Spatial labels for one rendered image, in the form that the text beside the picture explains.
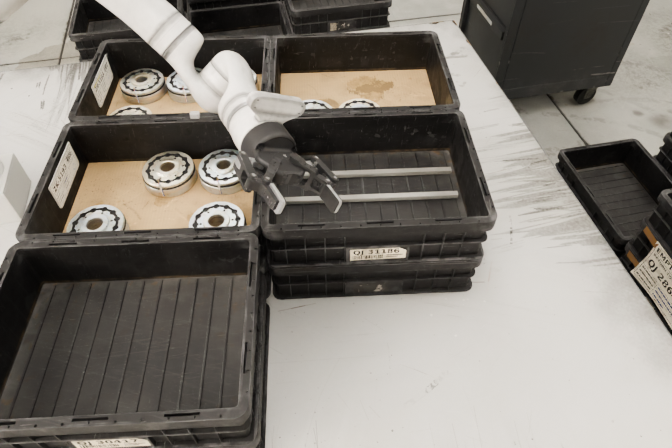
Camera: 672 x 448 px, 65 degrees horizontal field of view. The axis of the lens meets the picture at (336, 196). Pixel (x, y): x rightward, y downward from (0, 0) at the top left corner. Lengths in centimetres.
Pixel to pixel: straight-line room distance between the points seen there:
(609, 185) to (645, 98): 105
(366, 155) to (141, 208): 47
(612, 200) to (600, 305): 89
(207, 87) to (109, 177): 38
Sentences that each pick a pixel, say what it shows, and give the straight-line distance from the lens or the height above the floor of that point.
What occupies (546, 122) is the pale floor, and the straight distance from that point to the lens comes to 270.
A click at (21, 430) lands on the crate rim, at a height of 93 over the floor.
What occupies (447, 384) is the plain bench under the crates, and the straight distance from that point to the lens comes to 101.
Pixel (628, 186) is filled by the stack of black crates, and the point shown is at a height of 27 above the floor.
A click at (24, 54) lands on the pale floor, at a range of 340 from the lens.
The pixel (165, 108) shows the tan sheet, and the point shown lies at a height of 83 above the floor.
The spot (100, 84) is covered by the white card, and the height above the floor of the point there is 89.
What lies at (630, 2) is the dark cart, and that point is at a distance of 257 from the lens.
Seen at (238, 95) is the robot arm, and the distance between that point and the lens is 83.
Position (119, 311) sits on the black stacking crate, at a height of 83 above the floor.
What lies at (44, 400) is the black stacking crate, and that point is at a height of 83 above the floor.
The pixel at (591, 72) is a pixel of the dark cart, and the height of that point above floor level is 22.
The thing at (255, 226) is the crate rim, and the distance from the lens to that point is 89.
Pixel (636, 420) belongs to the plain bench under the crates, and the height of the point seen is 70.
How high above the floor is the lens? 162
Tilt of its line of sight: 48 degrees down
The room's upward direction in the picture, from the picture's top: straight up
